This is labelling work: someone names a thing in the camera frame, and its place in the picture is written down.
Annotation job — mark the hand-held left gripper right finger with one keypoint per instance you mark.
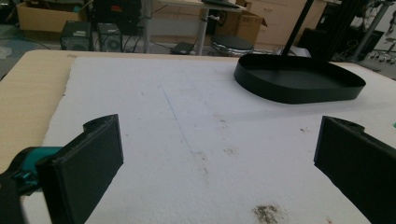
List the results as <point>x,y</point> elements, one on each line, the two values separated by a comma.
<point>358,165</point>

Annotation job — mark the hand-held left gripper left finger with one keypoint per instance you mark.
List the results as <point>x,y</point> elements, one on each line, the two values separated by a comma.
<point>81,169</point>

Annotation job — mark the black oval tray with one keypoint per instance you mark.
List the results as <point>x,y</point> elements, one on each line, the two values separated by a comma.
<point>295,79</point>

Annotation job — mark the white foam mat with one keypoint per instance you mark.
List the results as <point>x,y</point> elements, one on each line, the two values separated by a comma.
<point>202,140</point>

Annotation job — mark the black computer tower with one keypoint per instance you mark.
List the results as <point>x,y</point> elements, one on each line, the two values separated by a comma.
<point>76,35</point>

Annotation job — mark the grey computer tower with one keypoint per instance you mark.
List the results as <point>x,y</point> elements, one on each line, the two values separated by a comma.
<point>109,37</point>

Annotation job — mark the grey metal stand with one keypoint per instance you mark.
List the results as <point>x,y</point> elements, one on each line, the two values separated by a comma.
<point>370,29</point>

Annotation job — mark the open cardboard box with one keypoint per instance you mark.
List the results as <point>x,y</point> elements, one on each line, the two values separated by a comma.
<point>46,17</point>

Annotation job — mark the beige cabinet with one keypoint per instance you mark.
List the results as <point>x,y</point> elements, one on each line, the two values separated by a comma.
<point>280,18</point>

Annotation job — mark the black round stool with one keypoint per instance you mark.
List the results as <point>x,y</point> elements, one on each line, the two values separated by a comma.
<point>232,45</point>

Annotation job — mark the large cardboard box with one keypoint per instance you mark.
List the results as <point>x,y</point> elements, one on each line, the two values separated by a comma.
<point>246,25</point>

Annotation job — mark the white desk with metal leg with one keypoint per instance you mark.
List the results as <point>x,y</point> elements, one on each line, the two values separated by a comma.
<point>202,18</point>

